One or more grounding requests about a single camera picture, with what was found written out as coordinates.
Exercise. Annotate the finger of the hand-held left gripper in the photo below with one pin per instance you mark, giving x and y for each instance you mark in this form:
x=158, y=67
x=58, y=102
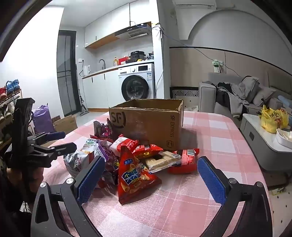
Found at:
x=54, y=135
x=66, y=148

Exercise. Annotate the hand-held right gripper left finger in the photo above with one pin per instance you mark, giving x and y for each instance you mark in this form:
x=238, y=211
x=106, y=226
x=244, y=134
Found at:
x=91, y=180

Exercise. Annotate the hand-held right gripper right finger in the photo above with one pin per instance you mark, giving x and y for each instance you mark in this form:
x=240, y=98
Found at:
x=211, y=180

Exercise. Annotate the purple white snack bag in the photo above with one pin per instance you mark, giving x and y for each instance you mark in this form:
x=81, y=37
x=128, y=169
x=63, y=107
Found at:
x=91, y=148
x=74, y=161

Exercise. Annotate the dark purple snack bag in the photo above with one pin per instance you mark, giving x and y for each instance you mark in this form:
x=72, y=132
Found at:
x=103, y=131
x=111, y=164

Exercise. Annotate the red packet with white label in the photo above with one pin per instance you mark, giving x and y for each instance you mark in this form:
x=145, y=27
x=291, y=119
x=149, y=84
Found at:
x=186, y=165

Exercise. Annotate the red triangular snack bag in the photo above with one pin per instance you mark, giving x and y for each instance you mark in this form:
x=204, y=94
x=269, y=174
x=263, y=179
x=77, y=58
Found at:
x=132, y=180

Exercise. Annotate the red and white snack bag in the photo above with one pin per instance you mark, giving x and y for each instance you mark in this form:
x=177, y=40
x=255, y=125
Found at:
x=124, y=144

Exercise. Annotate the clear cracker packet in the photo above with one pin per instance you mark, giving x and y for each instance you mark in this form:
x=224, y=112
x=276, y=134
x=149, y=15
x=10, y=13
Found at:
x=157, y=163

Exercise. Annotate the red snack packet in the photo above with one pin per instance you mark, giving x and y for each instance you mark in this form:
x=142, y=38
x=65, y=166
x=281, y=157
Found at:
x=146, y=149

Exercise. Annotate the brown cardboard box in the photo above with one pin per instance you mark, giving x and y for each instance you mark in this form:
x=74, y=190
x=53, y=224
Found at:
x=146, y=123

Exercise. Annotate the person's left hand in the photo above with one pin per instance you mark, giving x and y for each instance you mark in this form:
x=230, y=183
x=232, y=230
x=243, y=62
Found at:
x=13, y=175

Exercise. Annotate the small cardboard box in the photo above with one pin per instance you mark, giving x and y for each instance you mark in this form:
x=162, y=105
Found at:
x=67, y=125

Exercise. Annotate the shoe rack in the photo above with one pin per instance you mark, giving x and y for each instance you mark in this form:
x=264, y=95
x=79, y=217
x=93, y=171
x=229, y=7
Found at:
x=6, y=114

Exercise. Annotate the stick vacuum cleaner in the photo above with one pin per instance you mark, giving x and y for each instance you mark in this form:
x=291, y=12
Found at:
x=83, y=110

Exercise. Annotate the blue shoes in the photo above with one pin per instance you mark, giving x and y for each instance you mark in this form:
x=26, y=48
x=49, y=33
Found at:
x=11, y=87

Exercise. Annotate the pink checked tablecloth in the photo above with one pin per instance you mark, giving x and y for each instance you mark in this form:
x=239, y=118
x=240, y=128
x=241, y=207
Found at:
x=205, y=136

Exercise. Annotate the white coffee table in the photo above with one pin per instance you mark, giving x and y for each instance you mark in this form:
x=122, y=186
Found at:
x=255, y=134

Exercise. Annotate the white lower cabinets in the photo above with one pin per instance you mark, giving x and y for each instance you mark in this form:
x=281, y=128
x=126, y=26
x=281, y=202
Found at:
x=100, y=91

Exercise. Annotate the white cabinets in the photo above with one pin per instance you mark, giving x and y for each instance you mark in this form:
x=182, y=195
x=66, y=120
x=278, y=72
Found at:
x=102, y=27
x=100, y=91

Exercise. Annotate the dark glass door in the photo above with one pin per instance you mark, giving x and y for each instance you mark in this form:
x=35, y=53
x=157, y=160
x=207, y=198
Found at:
x=66, y=68

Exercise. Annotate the white electric kettle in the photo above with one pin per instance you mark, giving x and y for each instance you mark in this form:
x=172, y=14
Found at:
x=86, y=70

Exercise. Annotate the grey sofa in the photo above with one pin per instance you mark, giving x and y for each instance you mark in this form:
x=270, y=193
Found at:
x=206, y=98

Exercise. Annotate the white container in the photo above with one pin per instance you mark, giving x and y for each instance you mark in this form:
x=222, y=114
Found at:
x=282, y=139

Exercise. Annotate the yellow plastic bag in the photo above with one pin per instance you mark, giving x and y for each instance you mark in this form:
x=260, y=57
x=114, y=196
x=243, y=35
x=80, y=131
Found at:
x=271, y=120

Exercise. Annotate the grey clothes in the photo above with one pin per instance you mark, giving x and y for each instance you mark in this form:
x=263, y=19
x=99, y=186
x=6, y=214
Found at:
x=235, y=98

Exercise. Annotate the curved sink faucet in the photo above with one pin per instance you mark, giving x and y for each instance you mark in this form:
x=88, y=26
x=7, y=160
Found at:
x=103, y=61

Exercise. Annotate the black white patterned panel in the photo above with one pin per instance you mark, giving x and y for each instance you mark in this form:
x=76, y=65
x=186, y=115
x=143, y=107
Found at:
x=184, y=94

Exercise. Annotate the white washing machine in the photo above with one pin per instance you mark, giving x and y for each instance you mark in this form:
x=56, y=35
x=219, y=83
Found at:
x=134, y=88

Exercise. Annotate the yellow bottle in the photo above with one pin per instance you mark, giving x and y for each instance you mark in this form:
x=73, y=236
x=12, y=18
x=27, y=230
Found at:
x=115, y=62

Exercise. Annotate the grey pillow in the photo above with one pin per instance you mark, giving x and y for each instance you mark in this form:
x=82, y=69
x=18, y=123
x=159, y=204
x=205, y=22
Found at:
x=264, y=95

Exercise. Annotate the red box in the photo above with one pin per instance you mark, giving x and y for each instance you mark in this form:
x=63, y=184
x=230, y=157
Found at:
x=123, y=60

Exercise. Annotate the black pressure cooker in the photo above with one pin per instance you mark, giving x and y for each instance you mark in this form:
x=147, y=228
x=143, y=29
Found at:
x=138, y=56

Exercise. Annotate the white upper cabinets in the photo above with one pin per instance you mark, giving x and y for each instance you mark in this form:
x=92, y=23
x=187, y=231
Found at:
x=102, y=27

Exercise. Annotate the silver range hood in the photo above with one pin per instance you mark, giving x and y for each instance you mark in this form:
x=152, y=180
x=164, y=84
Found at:
x=134, y=33

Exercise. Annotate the white air conditioner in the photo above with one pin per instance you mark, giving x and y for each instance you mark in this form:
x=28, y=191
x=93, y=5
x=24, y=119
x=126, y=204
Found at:
x=194, y=4

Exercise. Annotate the white wall power strip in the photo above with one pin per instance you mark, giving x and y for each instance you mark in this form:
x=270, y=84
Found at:
x=217, y=67

